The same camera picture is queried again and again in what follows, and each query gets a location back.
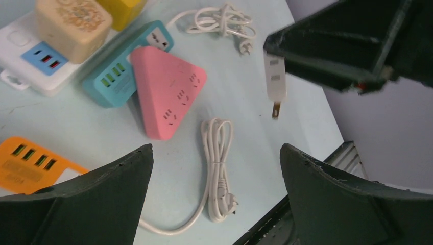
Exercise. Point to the pink triangular power socket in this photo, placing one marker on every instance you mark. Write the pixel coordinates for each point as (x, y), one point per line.
(166, 86)

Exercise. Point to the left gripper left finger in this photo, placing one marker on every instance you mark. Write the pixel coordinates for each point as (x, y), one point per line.
(102, 206)

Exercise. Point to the light green table mat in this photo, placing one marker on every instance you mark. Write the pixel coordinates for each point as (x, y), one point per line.
(73, 126)

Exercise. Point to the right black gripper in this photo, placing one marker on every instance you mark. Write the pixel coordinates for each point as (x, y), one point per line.
(359, 45)

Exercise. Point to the yellow cube socket adapter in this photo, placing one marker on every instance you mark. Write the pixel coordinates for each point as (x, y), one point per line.
(123, 12)

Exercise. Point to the small white plug adapter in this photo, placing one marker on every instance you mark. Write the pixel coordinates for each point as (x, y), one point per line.
(274, 67)

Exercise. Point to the orange power strip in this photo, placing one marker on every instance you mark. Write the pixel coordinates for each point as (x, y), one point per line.
(27, 167)

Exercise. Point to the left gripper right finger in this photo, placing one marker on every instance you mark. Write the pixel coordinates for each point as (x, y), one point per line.
(331, 206)

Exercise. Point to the white multicolour power strip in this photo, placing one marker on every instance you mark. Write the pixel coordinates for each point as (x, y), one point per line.
(28, 62)

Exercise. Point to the teal power strip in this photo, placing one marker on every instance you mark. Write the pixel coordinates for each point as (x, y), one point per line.
(112, 82)

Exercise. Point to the beige cube socket adapter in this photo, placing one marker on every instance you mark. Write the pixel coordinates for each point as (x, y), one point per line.
(75, 29)

